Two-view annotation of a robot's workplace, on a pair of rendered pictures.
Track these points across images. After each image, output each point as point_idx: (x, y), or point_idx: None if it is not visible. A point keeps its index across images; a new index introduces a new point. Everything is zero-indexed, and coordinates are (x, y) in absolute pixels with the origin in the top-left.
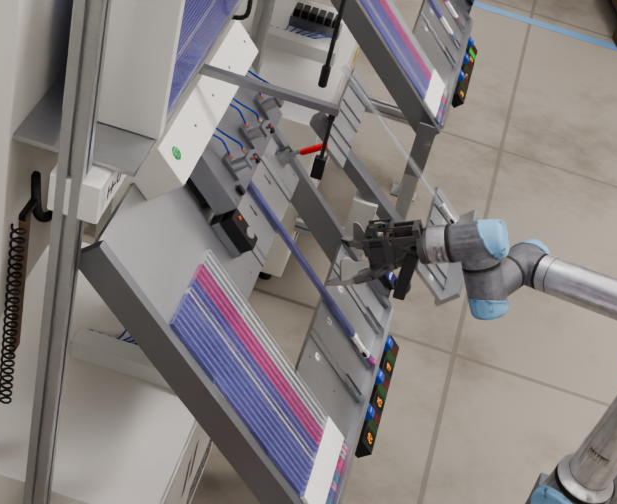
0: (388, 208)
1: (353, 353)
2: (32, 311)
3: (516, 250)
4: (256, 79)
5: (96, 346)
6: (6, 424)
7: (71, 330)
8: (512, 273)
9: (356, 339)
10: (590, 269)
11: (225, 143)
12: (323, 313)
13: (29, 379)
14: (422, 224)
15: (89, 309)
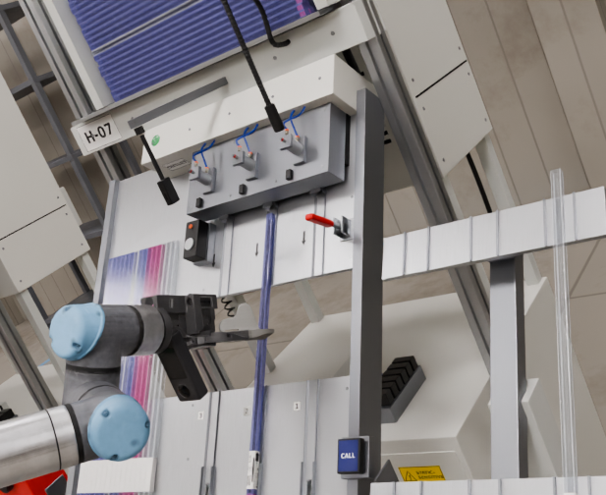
0: (498, 419)
1: (246, 469)
2: (413, 338)
3: (105, 390)
4: (322, 124)
5: (346, 363)
6: (294, 369)
7: (391, 359)
8: (73, 398)
9: (248, 456)
10: None
11: (201, 154)
12: (247, 397)
13: (336, 362)
14: (156, 302)
15: (418, 358)
